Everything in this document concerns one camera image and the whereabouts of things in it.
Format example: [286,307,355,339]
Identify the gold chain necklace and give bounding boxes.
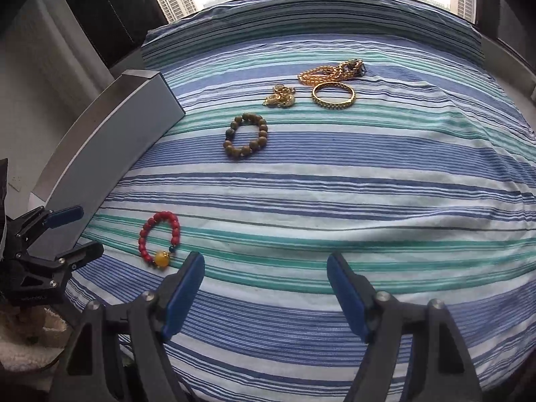
[297,58,366,86]

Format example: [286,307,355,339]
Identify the white box with cardboard bottom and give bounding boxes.
[28,70,185,260]

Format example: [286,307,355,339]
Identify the brown wooden bead bracelet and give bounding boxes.
[221,112,269,160]

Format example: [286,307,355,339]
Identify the blue green striped bed sheet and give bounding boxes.
[66,0,535,401]

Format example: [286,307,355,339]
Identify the gold bangle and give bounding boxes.
[311,82,357,110]

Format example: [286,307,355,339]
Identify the small gold chain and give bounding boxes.
[262,82,297,109]

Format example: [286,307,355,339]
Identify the red bead bracelet amber bead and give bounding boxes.
[138,211,181,270]

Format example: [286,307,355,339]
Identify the person's left hand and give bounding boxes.
[1,305,71,373]

